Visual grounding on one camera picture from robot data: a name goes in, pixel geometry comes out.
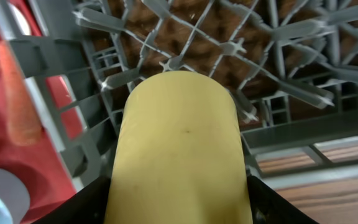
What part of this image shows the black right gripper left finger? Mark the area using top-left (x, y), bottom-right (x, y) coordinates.
top-left (34, 176), bottom-right (111, 224)

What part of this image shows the light blue bowl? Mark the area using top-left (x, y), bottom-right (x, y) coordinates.
top-left (0, 169), bottom-right (30, 224)

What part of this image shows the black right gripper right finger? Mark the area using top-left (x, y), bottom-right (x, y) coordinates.
top-left (247, 175), bottom-right (318, 224)

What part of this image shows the grey dishwasher rack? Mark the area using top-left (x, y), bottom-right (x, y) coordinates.
top-left (0, 1), bottom-right (358, 190)

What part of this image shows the yellow plastic cup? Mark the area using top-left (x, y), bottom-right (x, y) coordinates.
top-left (104, 71), bottom-right (252, 223)

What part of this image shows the orange carrot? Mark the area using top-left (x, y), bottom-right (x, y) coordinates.
top-left (0, 41), bottom-right (43, 146)

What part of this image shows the red serving tray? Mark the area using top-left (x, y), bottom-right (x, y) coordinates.
top-left (0, 0), bottom-right (85, 224)

